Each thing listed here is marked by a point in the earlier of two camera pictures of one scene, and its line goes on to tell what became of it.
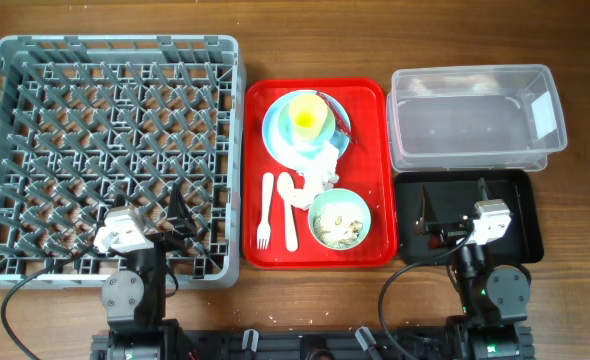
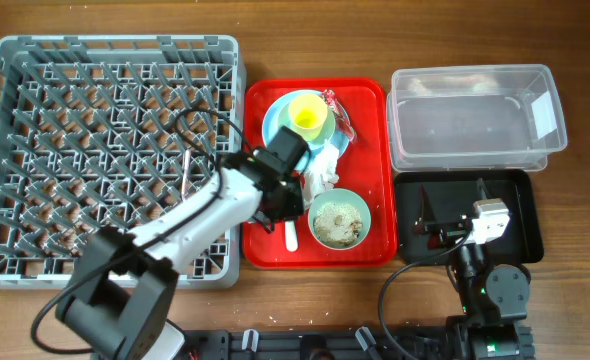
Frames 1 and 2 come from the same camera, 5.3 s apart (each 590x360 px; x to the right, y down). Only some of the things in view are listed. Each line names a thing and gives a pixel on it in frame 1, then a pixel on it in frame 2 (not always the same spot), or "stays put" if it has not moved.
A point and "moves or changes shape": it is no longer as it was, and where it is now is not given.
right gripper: x=427 y=223 stays put
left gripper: x=181 y=220 → x=296 y=205
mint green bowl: x=340 y=219 stays put
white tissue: x=319 y=175 stays put
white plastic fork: x=264 y=233 moves or changes shape
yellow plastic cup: x=307 y=116 stays put
